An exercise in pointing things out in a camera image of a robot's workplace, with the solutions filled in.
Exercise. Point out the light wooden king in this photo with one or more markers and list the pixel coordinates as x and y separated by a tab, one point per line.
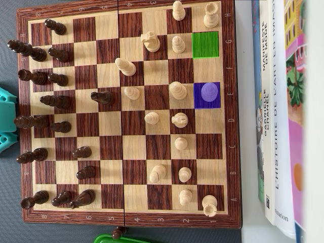
209	92

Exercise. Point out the light wooden rook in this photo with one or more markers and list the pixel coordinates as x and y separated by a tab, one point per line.
209	205
211	17

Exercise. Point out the teal robot base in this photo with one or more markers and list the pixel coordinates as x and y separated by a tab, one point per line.
6	141

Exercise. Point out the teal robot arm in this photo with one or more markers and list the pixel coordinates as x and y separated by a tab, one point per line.
7	119

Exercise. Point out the light wooden pawn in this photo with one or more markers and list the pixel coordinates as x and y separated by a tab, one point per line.
178	45
132	93
152	118
185	197
185	174
180	143
178	12

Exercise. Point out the light wooden knight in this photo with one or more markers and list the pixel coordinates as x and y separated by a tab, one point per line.
180	120
152	43

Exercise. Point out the light wooden queen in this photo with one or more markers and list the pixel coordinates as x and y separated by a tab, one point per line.
178	91

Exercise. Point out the light wooden bishop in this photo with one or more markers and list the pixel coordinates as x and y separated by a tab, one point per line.
157	173
126	67

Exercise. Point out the wooden chessboard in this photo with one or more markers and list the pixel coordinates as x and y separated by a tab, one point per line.
111	146

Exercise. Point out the dark pawn centre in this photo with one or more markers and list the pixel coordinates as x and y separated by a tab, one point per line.
103	98

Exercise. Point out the dark wooden bishop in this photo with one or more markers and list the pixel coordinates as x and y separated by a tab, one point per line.
34	155
57	101

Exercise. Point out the thin blue illustrated book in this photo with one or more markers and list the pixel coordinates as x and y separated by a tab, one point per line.
256	63

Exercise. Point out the white Gabrielle Chanel book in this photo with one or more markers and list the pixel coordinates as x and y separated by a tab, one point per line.
265	81

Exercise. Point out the white art history book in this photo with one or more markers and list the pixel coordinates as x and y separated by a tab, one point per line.
283	152

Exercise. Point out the green plastic container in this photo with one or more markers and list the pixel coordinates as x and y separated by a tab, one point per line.
108	239

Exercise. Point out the dark wooden queen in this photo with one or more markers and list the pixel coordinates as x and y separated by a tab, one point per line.
31	122

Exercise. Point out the dark wooden rook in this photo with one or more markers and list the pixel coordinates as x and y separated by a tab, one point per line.
36	198
35	77

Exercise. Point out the pink colourful book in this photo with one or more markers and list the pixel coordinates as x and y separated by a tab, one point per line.
294	141

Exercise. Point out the dark wooden king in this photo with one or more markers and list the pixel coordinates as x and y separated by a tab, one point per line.
30	51

